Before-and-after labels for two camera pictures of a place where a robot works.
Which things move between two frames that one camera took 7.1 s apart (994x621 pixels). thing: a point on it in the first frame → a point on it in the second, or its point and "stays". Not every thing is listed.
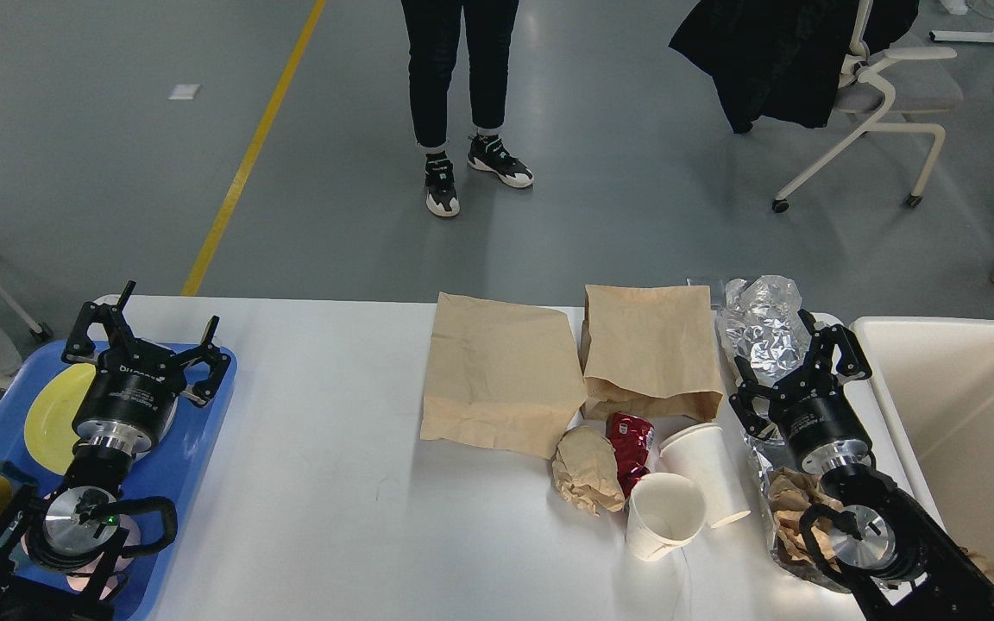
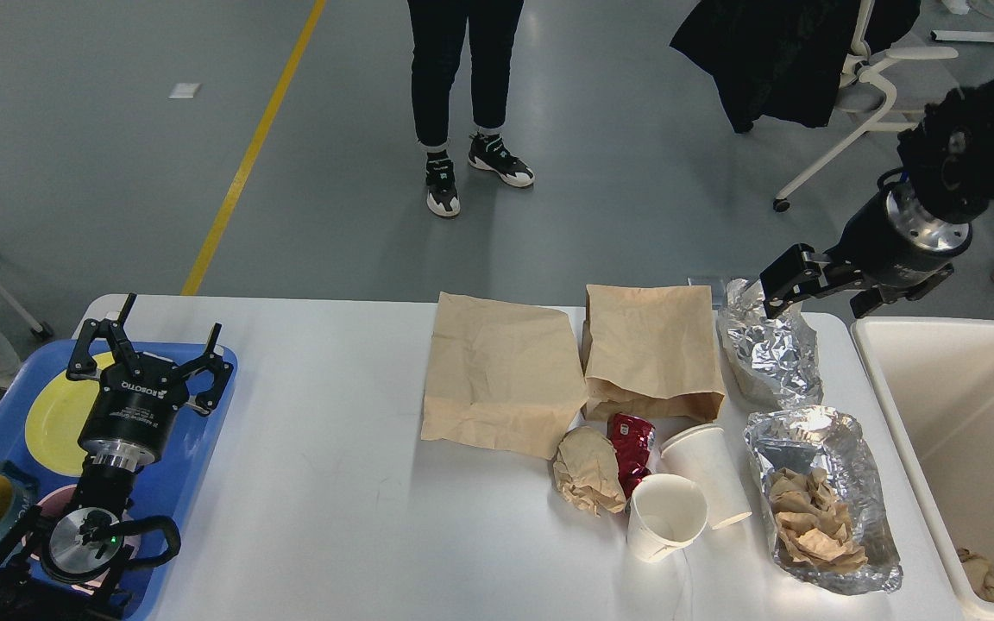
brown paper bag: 502,376 stays
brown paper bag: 651,350 stays
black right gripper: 821,424 → 890,239
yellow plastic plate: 49,417 stays
